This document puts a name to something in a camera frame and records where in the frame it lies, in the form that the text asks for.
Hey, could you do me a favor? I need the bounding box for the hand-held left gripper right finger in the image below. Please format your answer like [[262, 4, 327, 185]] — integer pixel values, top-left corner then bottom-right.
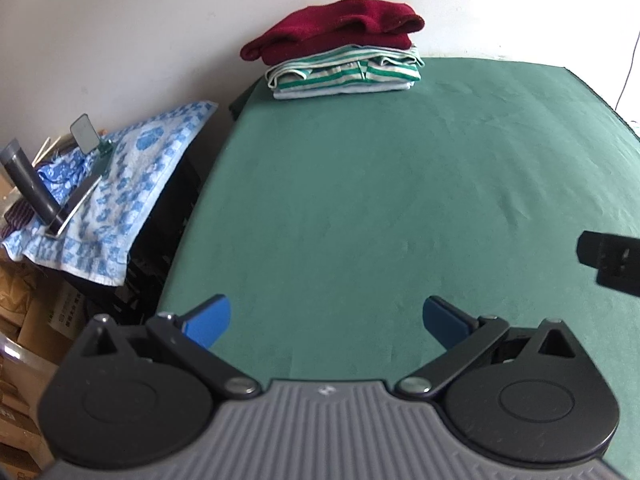
[[394, 296, 588, 402]]

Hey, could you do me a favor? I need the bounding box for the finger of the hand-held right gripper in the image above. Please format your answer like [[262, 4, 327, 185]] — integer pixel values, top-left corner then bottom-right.
[[576, 230, 640, 301]]

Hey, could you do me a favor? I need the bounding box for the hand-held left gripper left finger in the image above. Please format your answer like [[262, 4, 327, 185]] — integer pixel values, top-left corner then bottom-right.
[[72, 294, 263, 402]]

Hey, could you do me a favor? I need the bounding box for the dark red knit sweater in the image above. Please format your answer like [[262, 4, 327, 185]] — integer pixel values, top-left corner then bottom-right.
[[240, 0, 426, 67]]

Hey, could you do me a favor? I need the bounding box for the green felt table cover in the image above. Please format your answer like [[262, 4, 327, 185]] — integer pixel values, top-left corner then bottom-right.
[[156, 56, 640, 461]]

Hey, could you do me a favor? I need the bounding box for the blue white patterned towel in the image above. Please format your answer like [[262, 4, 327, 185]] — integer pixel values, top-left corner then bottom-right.
[[2, 101, 220, 288]]

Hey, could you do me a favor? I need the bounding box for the blue crumpled cloth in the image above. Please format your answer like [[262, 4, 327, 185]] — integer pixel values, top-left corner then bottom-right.
[[32, 150, 96, 206]]

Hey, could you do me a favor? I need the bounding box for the dark striped cloth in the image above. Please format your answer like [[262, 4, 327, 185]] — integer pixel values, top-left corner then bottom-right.
[[0, 200, 41, 236]]

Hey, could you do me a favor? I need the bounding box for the small mirror with green clip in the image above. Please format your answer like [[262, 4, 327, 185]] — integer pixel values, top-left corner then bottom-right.
[[69, 114, 113, 157]]

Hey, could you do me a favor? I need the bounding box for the grey cylindrical tube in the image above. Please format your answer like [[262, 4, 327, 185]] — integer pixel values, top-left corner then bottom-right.
[[0, 140, 66, 228]]

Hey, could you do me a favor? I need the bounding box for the green striped folded shirt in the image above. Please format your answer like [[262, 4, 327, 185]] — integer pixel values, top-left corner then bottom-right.
[[265, 45, 425, 93]]

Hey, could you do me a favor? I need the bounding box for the thin black wall cable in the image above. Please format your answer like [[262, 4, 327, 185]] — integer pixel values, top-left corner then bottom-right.
[[614, 30, 640, 111]]

